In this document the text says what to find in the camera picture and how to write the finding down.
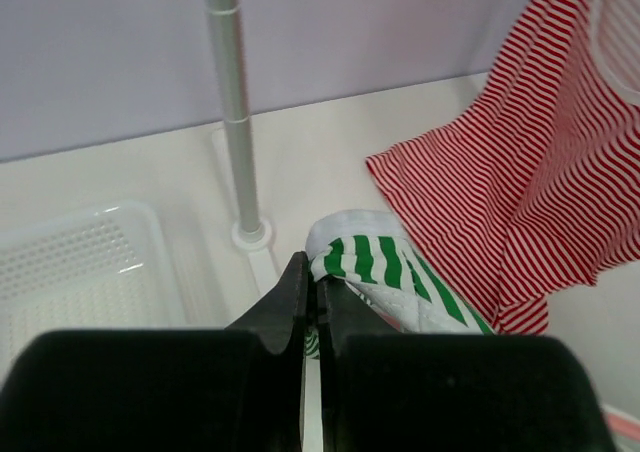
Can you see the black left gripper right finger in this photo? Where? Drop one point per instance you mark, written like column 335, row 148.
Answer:
column 385, row 390

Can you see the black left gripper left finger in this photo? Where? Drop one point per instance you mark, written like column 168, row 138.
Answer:
column 238, row 388

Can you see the green striped tank top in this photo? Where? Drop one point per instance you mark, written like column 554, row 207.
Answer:
column 373, row 254

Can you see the red striped tank top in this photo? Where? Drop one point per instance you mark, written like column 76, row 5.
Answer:
column 534, row 188

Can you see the grey clothes rack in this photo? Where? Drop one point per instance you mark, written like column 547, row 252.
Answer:
column 252, row 233

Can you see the clear plastic basket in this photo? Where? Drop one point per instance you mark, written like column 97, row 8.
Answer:
column 104, row 267

